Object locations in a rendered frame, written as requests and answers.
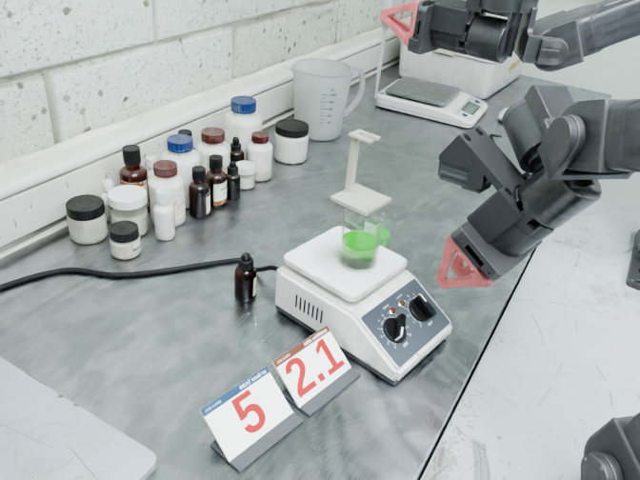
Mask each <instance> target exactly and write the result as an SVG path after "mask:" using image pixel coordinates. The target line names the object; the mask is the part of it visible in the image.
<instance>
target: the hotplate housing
mask: <svg viewBox="0 0 640 480"><path fill-rule="evenodd" d="M414 278H415V277H414V275H412V273H410V272H409V271H408V270H405V269H403V270H401V271H400V272H398V273H397V274H395V275H394V276H393V277H392V278H391V279H389V280H388V281H386V282H385V283H384V284H382V285H381V286H379V287H378V288H376V289H375V290H373V291H372V292H370V293H369V294H367V295H366V296H364V297H363V298H362V299H360V300H359V301H356V302H350V301H347V300H345V299H343V298H342V297H340V296H338V295H337V294H335V293H333V292H332V291H330V290H328V289H326V288H324V287H322V286H321V285H319V284H317V283H316V282H314V281H312V280H311V279H309V278H308V277H307V276H305V275H303V274H301V273H300V272H298V271H296V270H294V269H292V268H291V267H289V266H287V265H285V266H283V267H281V268H279V269H277V272H276V289H275V305H276V309H277V310H279V311H281V312H282V313H284V314H285V315H287V316H288V317H289V318H290V319H292V320H293V321H295V322H296V323H298V324H299V325H301V326H303V327H304V328H306V329H307V330H309V331H311V332H312V333H316V332H317V331H319V330H320V329H322V328H324V327H325V326H328V328H329V330H330V332H331V334H332V336H333V337H334V339H335V341H336V343H337V344H338V346H339V348H340V349H341V351H342V352H343V353H345V354H346V355H347V356H348V357H350V358H352V359H353V360H355V361H356V362H358V363H359V364H361V365H362V366H364V367H365V368H367V369H368V370H370V371H372V372H373V373H375V374H377V375H378V376H380V377H381V378H383V379H384V380H386V381H387V382H389V383H390V384H392V385H393V386H394V385H396V384H397V383H398V382H399V381H400V380H401V379H402V378H403V377H404V376H405V375H406V374H408V373H409V372H410V371H411V370H412V369H413V368H414V367H415V366H416V365H418V364H419V363H420V362H421V361H422V360H423V359H424V358H425V357H426V356H427V355H428V354H430V353H431V352H432V351H433V350H434V349H435V348H436V347H437V346H438V345H439V344H441V343H442V342H443V341H444V340H445V339H446V338H447V337H448V335H449V334H450V333H451V329H452V325H451V322H450V323H449V324H448V325H447V326H446V327H445V328H444V329H443V330H441V331H440V332H439V333H438V334H437V335H436V336H435V337H433V338H432V339H431V340H430V341H429V342H428V344H427V345H425V346H424V347H423V348H422V349H420V351H418V352H416V353H415V354H414V355H413V356H412V358H411V359H410V360H408V361H407V362H406V363H405V364H404V365H403V366H402V367H400V368H399V367H398V366H397V365H396V364H395V363H394V361H393V360H392V359H391V357H390V356H389V355H388V353H387V352H386V351H385V349H384V348H383V347H382V346H381V344H380V343H379V342H378V340H377V339H376V338H375V337H374V335H373V334H372V333H371V331H370V330H369V329H368V327H367V326H366V325H365V323H364V322H363V321H362V319H361V317H362V316H363V315H364V314H366V313H367V312H369V311H370V310H372V309H373V308H374V307H376V306H377V305H379V304H380V303H381V302H383V301H384V300H385V299H387V298H388V297H389V296H391V295H392V294H394V293H395V292H396V291H398V290H399V289H401V288H402V287H404V286H405V285H406V284H408V282H409V281H411V280H412V279H414ZM415 280H416V281H417V282H418V283H419V281H418V280H417V279H416V278H415ZM419 284H420V283H419ZM420 286H421V287H422V288H423V286H422V285H421V284H420ZM423 289H424V288H423ZM424 291H425V292H427V291H426V290H425V289H424ZM428 296H429V297H430V298H431V296H430V295H429V294H428ZM431 299H432V298H431ZM432 301H433V302H434V303H435V301H434V300H433V299H432ZM435 304H436V303H435ZM436 306H437V307H438V308H439V306H438V305H437V304H436ZM439 309H440V308H439ZM440 311H442V310H441V309H440ZM442 312H443V311H442ZM443 313H444V312H443ZM444 314H445V313H444ZM445 316H446V317H447V318H448V316H447V315H446V314H445ZM448 319H449V318H448ZM449 321H450V320H449Z"/></svg>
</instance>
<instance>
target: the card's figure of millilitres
mask: <svg viewBox="0 0 640 480"><path fill-rule="evenodd" d="M347 364H348V363H347V362H346V360H345V358H344V357H343V355H342V353H341V351H340V350H339V349H338V347H337V346H336V344H335V342H334V341H333V339H332V337H331V335H330V333H329V332H328V333H326V334H325V335H323V336H322V337H320V338H319V339H317V340H316V341H314V342H313V343H312V344H310V345H309V346H307V347H306V348H304V349H303V350H301V351H299V352H298V353H296V354H295V355H294V356H292V358H290V359H289V360H287V361H286V362H284V363H283V364H281V365H280V366H278V367H279V369H280V370H281V371H282V373H283V374H284V376H285V378H286V380H287V381H288V383H289V385H290V387H291V389H292V391H293V392H294V394H295V396H296V398H297V399H298V401H300V400H301V399H303V398H304V397H305V396H307V395H308V394H309V393H311V392H312V391H313V390H315V389H316V388H317V387H319V386H320V385H321V384H323V383H324V382H325V381H327V380H328V379H329V378H331V377H332V376H333V375H334V374H335V373H336V372H338V371H340V369H342V368H344V367H345V366H346V365H347Z"/></svg>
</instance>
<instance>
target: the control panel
mask: <svg viewBox="0 0 640 480"><path fill-rule="evenodd" d="M419 293H421V294H423V295H424V296H425V297H426V299H427V300H428V301H429V302H430V304H431V305H432V306H433V308H434V309H435V310H436V314H435V315H434V316H433V317H432V318H431V319H430V320H428V321H426V322H421V321H418V320H417V319H415V318H414V317H413V316H412V314H411V313H410V301H411V300H412V299H413V298H414V297H415V296H416V295H418V294H419ZM401 300H403V301H404V302H405V306H404V307H403V306H401V305H400V301H401ZM390 308H395V309H396V313H392V312H391V311H390ZM401 313H404V314H405V315H406V317H407V319H406V330H407V338H406V339H405V340H404V341H403V342H402V343H394V342H392V341H391V340H389V338H388V337H387V336H386V334H385V333H384V330H383V325H384V322H385V321H386V320H387V319H388V318H391V317H393V318H395V317H397V316H398V315H399V314H401ZM361 319H362V321H363V322H364V323H365V325H366V326H367V327H368V329H369V330H370V331H371V333H372V334H373V335H374V337H375V338H376V339H377V340H378V342H379V343H380V344H381V346H382V347H383V348H384V349H385V351H386V352H387V353H388V355H389V356H390V357H391V359H392V360H393V361H394V363H395V364H396V365H397V366H398V367H399V368H400V367H402V366H403V365H404V364H405V363H406V362H407V361H408V360H410V359H411V358H412V356H413V355H414V354H415V353H416V352H418V351H420V349H422V348H423V347H424V346H425V345H427V344H428V342H429V341H430V340H431V339H432V338H433V337H435V336H436V335H437V334H438V333H439V332H440V331H441V330H443V329H444V328H445V327H446V326H447V325H448V324H449V323H450V321H449V319H448V318H447V317H446V316H445V314H444V313H443V312H442V311H440V309H439V308H438V307H437V306H436V304H435V303H434V302H433V301H432V299H431V298H430V297H429V296H428V294H427V293H426V292H425V291H424V289H423V288H422V287H421V286H420V284H419V283H418V282H417V281H416V280H415V278H414V279H412V280H411V281H409V282H408V284H406V285H405V286H404V287H402V288H401V289H399V290H398V291H396V292H395V293H394V294H392V295H391V296H389V297H388V298H387V299H385V300H384V301H383V302H381V303H380V304H379V305H377V306H376V307H374V308H373V309H372V310H370V311H369V312H367V313H366V314H364V315H363V316H362V317H361Z"/></svg>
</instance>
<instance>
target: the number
mask: <svg viewBox="0 0 640 480"><path fill-rule="evenodd" d="M288 409H289V408H288V406H287V405H286V403H285V401H284V399H283V398H282V396H281V394H280V392H279V391H278V389H277V388H276V387H275V385H274V383H273V381H272V380H271V378H270V375H269V374H266V375H265V376H263V377H262V378H260V379H259V380H258V381H256V382H255V383H253V384H252V385H250V386H249V387H247V388H246V389H244V390H242V391H241V392H240V393H238V394H237V395H235V396H234V397H232V398H231V399H230V400H229V401H227V402H226V403H224V404H223V405H222V406H220V407H219V408H217V409H216V410H214V411H212V412H211V413H209V414H208V415H207V417H208V418H209V420H210V423H211V424H212V426H213V428H214V430H215V431H216V433H217V435H218V437H219V438H220V440H221V442H222V444H223V446H224V447H225V449H226V451H227V453H228V454H231V453H232V452H233V451H235V450H236V449H238V448H239V447H240V446H242V445H243V444H244V443H245V442H247V441H248V440H249V439H251V438H252V436H254V435H255V434H256V433H258V432H259V431H260V430H262V429H263V428H264V427H266V426H267V425H268V424H270V423H271V422H272V421H274V420H275V419H276V418H277V417H279V416H280V415H281V414H283V413H284V412H285V411H287V410H288Z"/></svg>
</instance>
